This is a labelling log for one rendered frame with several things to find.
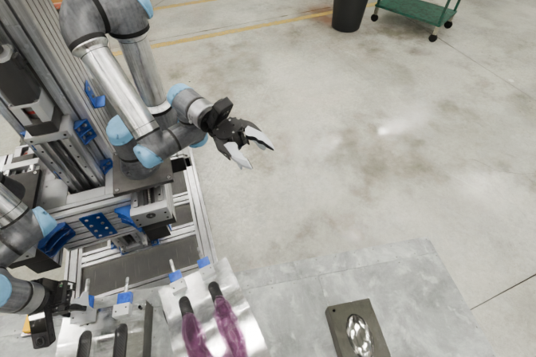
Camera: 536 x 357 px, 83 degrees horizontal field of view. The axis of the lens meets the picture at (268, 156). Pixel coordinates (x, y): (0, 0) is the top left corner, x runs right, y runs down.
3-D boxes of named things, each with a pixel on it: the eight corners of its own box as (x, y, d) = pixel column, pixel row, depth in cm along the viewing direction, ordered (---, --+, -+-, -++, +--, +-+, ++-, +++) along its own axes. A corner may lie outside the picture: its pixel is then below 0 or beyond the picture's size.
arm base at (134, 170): (121, 156, 125) (112, 139, 117) (159, 147, 128) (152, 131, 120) (122, 184, 115) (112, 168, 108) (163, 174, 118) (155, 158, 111)
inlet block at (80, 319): (85, 282, 104) (76, 279, 100) (100, 279, 104) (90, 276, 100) (80, 324, 97) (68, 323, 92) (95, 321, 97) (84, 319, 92)
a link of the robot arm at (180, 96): (191, 100, 93) (185, 76, 87) (212, 116, 88) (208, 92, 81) (168, 111, 89) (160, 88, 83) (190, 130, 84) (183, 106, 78)
